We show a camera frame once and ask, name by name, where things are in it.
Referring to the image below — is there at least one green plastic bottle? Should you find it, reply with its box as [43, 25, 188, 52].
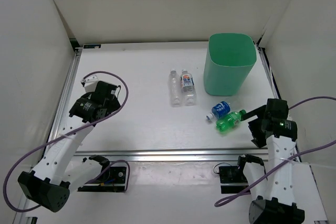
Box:
[216, 110, 246, 133]

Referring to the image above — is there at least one blue labelled plastic bottle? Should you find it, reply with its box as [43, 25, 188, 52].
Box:
[206, 101, 231, 121]

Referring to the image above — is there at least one clear bottle with orange label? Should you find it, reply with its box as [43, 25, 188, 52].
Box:
[181, 69, 196, 106]

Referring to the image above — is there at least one clear unlabelled plastic bottle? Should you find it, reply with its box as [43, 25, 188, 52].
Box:
[169, 69, 182, 106]

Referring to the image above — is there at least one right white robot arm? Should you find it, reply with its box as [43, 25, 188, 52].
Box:
[236, 99, 305, 223]

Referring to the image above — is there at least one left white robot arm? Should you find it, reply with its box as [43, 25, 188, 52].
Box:
[18, 91, 124, 212]

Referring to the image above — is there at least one green plastic bin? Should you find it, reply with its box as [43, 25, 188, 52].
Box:
[203, 33, 257, 96]

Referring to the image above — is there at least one left camera black box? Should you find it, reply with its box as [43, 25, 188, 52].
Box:
[91, 81, 117, 103]

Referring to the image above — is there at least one camera black box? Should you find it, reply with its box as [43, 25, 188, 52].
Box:
[264, 99, 289, 120]
[91, 81, 117, 103]

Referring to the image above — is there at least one right camera black box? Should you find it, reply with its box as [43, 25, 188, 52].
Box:
[264, 99, 289, 120]

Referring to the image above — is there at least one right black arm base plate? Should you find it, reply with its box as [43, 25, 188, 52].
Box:
[213, 162, 248, 194]

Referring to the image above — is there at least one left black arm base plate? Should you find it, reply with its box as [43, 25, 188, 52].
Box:
[77, 166, 128, 193]

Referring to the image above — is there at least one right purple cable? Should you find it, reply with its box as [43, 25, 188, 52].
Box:
[214, 95, 336, 208]

